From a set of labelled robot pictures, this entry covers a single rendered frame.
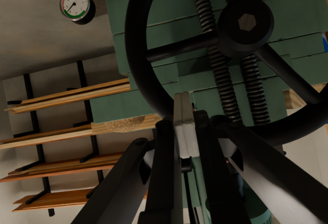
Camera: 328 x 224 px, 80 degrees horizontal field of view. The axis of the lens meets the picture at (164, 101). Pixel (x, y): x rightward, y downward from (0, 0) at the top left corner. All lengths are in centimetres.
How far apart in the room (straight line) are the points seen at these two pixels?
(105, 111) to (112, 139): 278
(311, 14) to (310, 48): 7
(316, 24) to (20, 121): 409
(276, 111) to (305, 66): 16
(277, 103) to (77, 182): 357
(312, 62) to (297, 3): 12
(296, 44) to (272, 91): 16
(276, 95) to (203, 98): 11
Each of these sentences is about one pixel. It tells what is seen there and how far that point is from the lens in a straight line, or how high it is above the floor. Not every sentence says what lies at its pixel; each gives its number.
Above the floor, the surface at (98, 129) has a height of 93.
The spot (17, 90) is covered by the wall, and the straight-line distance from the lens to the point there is 420.
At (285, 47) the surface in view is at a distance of 48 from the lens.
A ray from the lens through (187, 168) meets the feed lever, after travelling 74.
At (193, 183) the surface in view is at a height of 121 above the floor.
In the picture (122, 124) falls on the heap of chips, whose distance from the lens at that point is 47.
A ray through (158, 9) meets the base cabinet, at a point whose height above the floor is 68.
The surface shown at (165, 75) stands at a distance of 43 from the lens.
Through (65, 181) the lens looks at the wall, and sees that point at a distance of 388.
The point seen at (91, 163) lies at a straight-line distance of 296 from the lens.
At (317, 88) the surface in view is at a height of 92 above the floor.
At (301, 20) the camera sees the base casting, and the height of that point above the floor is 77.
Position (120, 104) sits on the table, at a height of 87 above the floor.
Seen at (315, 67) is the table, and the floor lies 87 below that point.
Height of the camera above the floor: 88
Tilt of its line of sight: level
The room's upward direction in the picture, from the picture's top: 169 degrees clockwise
